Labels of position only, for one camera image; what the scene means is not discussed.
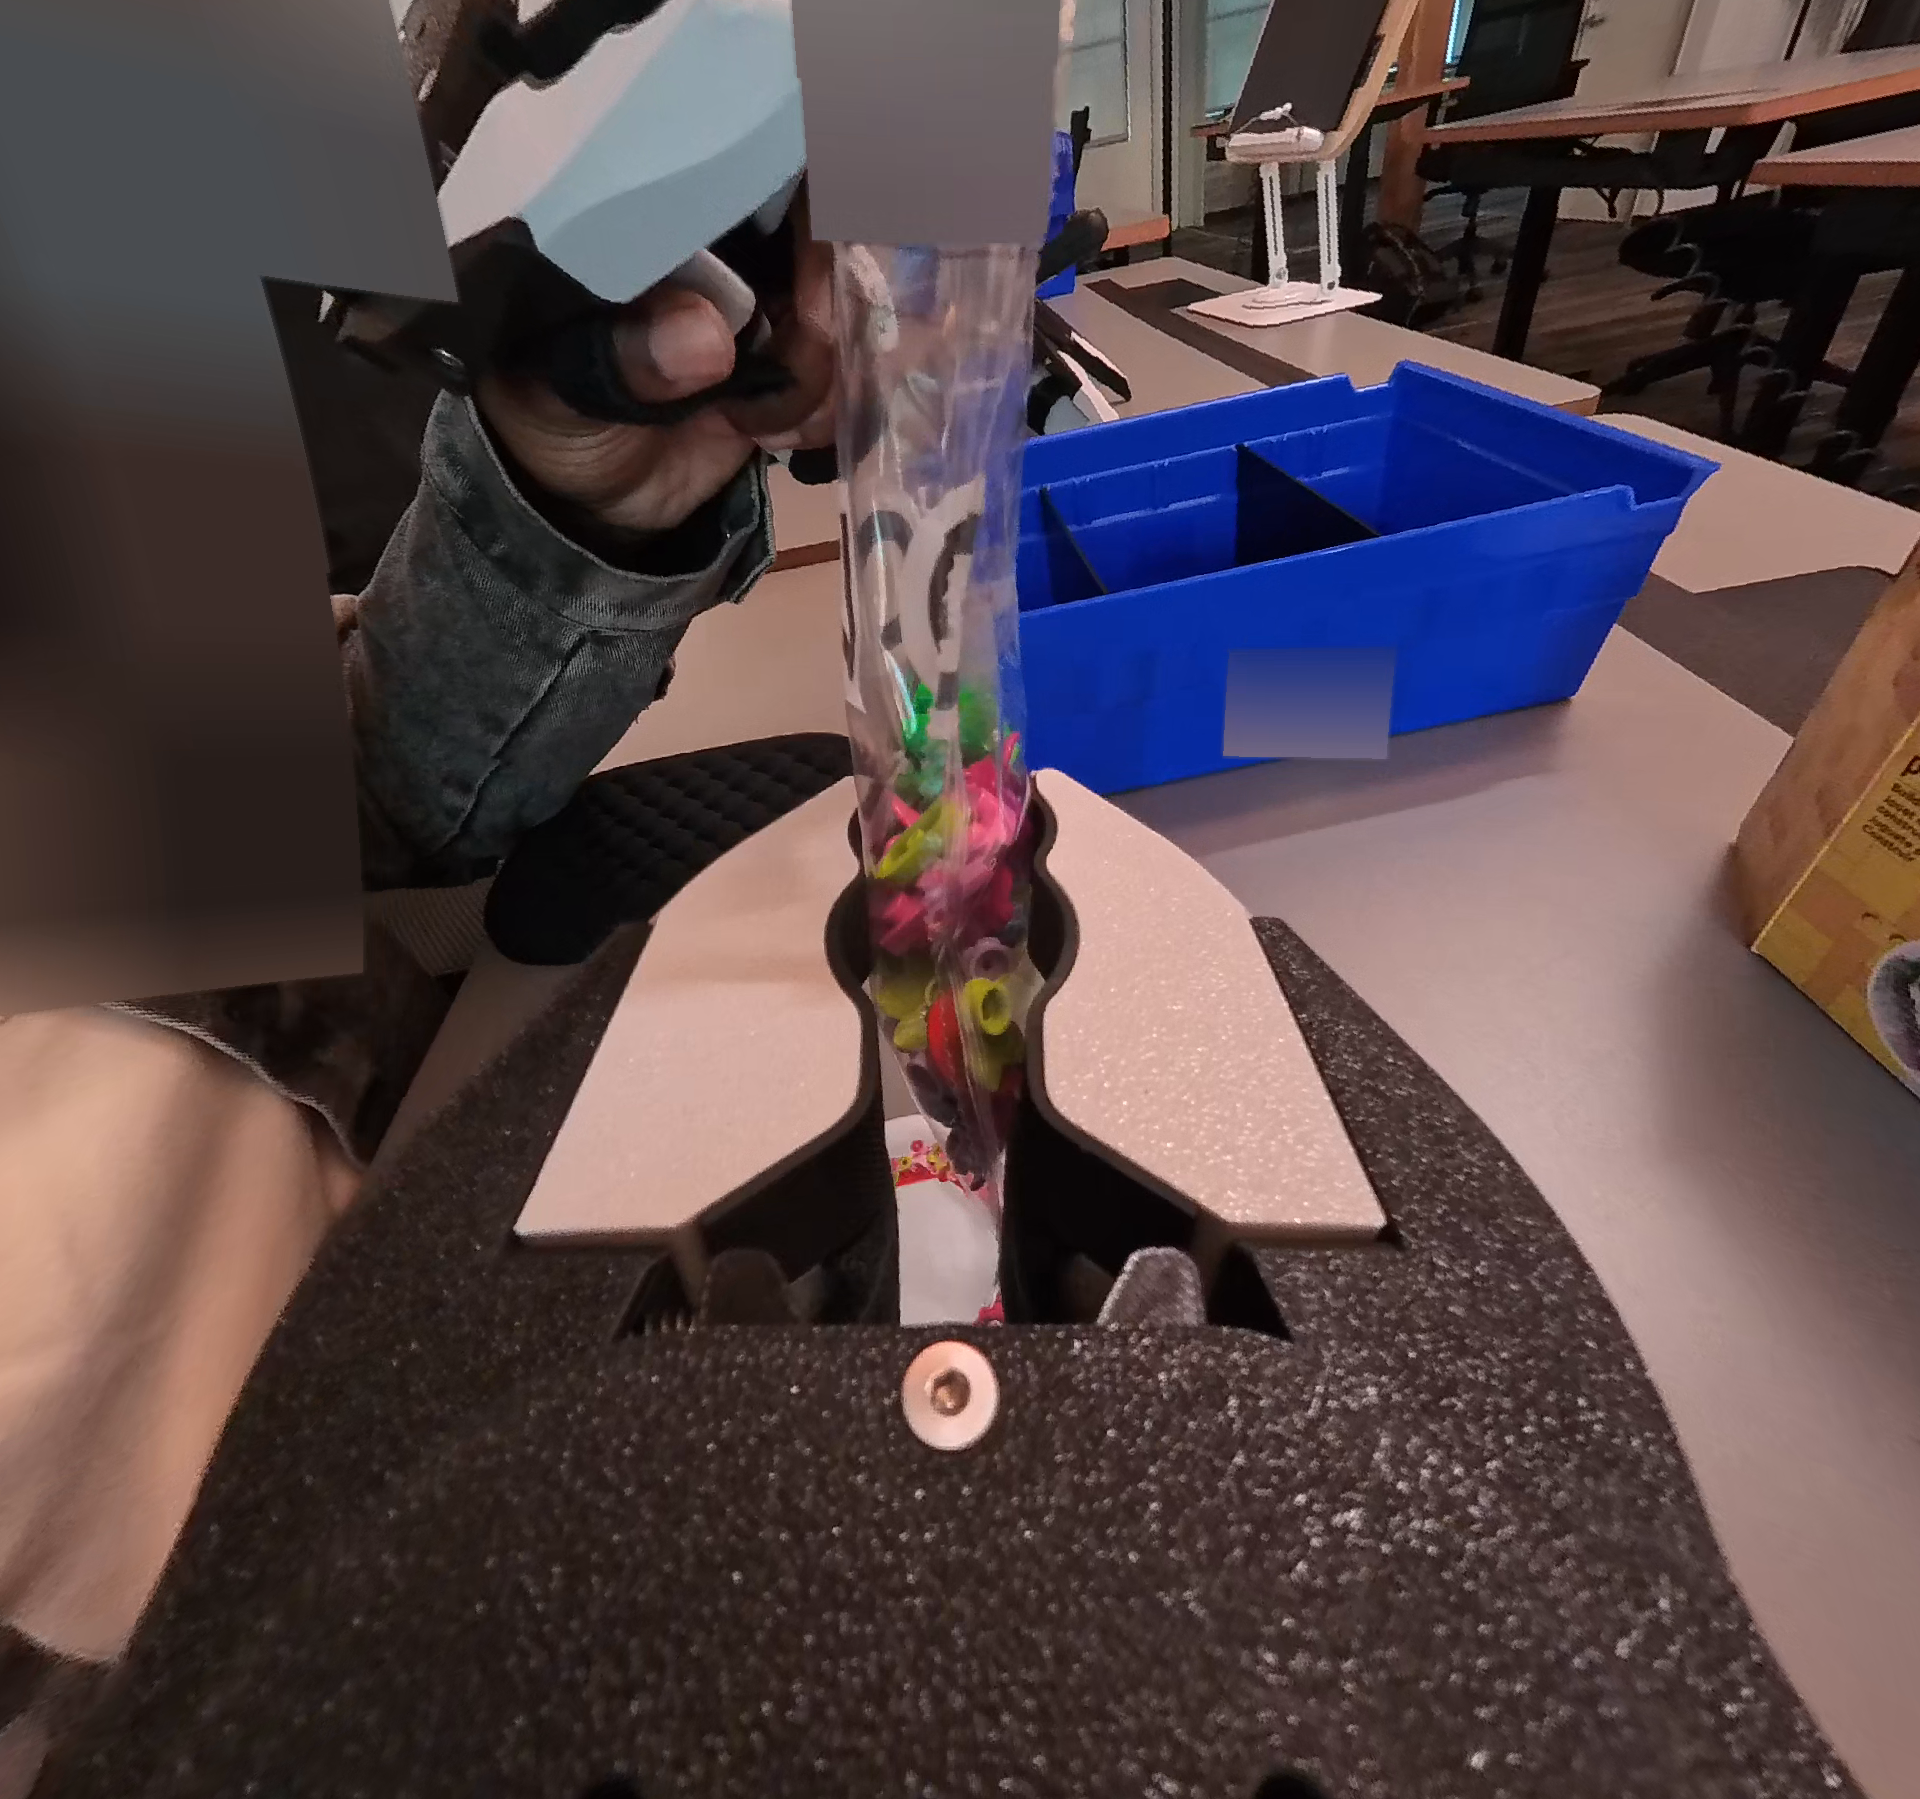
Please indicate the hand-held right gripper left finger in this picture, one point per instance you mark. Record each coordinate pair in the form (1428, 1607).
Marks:
(705, 1049)

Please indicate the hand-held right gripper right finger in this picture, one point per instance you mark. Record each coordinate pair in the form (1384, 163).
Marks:
(1202, 1049)

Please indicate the clear printed plastic bag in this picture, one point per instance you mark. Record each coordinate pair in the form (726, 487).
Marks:
(945, 913)

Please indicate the blue plastic bin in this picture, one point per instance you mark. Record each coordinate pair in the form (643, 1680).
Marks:
(1500, 584)

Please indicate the person's left forearm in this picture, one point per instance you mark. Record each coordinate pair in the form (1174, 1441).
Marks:
(495, 675)

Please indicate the person's left hand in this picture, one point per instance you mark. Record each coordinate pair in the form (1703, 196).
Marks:
(631, 455)

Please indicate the black mesh pad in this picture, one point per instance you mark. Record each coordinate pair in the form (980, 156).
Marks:
(661, 811)

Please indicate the small blue storage bin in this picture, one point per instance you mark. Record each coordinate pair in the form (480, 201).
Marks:
(1063, 210)

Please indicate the black bin divider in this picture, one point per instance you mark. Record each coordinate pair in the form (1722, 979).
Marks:
(1303, 495)
(1067, 546)

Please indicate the white folding stand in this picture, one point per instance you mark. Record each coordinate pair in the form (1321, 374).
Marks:
(1283, 305)

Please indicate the yellow cardboard box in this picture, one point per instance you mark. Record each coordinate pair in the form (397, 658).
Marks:
(1847, 811)

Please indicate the black office chair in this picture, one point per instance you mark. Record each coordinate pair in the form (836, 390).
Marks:
(1514, 30)
(1725, 256)

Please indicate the wooden top office desk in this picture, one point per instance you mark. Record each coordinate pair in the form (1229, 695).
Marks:
(1725, 97)

